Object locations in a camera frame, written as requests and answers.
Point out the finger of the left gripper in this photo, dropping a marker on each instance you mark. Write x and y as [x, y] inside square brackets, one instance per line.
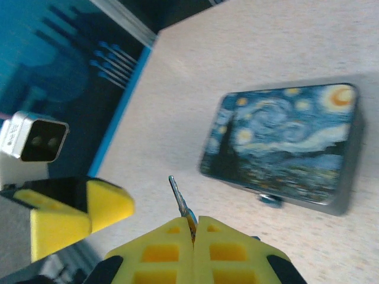
[109, 201]
[59, 230]

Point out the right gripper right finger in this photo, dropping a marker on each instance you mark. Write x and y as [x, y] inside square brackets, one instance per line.
[228, 254]

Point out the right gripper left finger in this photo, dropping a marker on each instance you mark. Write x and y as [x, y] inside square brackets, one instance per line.
[160, 254]

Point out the silver key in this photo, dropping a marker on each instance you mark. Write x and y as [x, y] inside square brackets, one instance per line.
[181, 201]

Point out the starry night print box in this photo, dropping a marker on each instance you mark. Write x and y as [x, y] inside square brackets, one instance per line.
[281, 148]

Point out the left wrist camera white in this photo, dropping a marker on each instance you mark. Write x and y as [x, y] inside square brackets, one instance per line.
[44, 142]

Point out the aluminium frame post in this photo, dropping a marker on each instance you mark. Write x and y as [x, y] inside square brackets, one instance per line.
[127, 23]

